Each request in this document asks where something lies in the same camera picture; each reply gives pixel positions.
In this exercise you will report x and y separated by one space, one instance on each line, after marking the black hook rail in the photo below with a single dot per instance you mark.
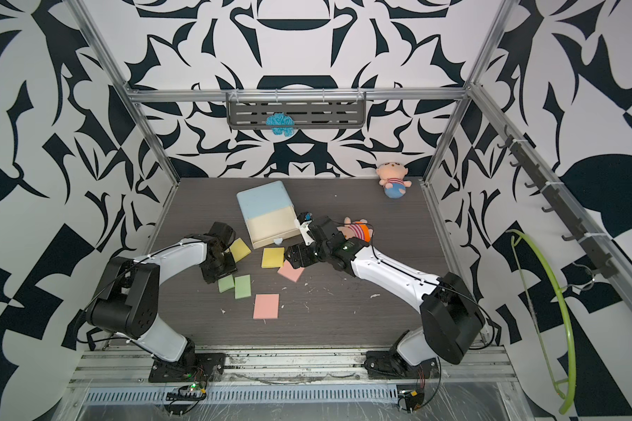
561 202

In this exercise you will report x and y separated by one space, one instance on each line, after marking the small circuit board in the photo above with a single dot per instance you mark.
188 393

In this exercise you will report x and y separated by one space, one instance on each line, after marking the small black connector box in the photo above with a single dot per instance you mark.
410 400

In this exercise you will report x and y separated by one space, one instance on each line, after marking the teal crumpled object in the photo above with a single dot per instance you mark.
281 124

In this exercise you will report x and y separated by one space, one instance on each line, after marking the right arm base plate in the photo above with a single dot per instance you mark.
387 365

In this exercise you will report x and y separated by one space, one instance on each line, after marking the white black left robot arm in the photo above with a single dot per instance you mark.
127 297

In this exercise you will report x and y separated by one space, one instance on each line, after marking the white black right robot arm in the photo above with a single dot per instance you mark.
451 320

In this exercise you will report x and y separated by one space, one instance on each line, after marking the pink sticky note pad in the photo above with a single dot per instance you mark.
288 272
266 306

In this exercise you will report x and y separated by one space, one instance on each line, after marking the green sticky note pad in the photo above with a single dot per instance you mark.
243 287
226 283

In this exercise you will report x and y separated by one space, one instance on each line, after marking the plush pig doll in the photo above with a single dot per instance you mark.
360 229

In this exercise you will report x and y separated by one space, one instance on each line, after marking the pale blue drawer box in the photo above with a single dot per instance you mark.
268 213

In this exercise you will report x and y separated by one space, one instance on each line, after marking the white slotted cable duct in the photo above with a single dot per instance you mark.
343 393

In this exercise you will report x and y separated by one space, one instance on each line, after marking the grey wall shelf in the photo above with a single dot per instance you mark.
309 109

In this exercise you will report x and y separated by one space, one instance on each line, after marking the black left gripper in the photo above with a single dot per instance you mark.
213 275

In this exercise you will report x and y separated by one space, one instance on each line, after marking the yellow sticky note pad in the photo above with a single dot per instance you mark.
239 250
273 257

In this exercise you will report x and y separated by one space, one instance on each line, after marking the plush boy doll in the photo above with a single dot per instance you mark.
392 179

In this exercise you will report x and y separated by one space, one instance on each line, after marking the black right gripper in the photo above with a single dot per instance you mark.
304 258

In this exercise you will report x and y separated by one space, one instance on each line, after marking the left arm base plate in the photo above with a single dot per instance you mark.
197 367

